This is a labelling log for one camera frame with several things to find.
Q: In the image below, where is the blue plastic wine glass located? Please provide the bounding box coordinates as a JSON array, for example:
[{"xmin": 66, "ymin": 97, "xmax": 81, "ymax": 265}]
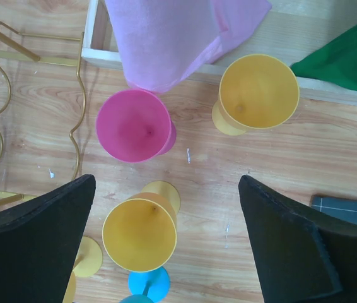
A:
[{"xmin": 120, "ymin": 267, "xmax": 170, "ymax": 303}]

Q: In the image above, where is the gold wire glass rack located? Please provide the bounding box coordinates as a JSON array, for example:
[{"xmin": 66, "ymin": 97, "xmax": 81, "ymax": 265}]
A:
[{"xmin": 0, "ymin": 21, "xmax": 87, "ymax": 211}]

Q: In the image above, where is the yellow wine glass front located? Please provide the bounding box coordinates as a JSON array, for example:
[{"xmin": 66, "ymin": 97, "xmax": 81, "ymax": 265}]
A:
[{"xmin": 63, "ymin": 236, "xmax": 103, "ymax": 303}]

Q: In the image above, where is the pink t-shirt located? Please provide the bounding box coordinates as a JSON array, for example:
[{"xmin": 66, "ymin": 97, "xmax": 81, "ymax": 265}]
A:
[{"xmin": 105, "ymin": 0, "xmax": 272, "ymax": 93}]

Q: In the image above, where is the yellow wine glass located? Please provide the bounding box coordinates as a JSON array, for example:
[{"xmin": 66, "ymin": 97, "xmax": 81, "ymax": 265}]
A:
[
  {"xmin": 63, "ymin": 236, "xmax": 103, "ymax": 303},
  {"xmin": 212, "ymin": 54, "xmax": 300, "ymax": 136},
  {"xmin": 102, "ymin": 181, "xmax": 181, "ymax": 273}
]

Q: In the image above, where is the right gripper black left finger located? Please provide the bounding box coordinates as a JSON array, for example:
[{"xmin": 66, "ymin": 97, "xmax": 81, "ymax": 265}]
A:
[{"xmin": 0, "ymin": 174, "xmax": 96, "ymax": 302}]

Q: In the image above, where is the dark grey grid mat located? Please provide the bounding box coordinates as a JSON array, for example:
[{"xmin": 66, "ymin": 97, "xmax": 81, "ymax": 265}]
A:
[{"xmin": 310, "ymin": 195, "xmax": 357, "ymax": 225}]

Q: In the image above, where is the pink plastic wine glass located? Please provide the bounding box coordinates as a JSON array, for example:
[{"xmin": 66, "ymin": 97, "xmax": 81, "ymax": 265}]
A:
[{"xmin": 96, "ymin": 89, "xmax": 177, "ymax": 163}]

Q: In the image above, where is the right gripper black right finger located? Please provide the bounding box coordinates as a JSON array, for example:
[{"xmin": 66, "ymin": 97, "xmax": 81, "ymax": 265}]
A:
[{"xmin": 238, "ymin": 175, "xmax": 357, "ymax": 302}]

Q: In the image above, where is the green t-shirt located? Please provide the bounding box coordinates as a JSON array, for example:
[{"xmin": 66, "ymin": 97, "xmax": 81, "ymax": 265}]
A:
[{"xmin": 291, "ymin": 25, "xmax": 357, "ymax": 91}]

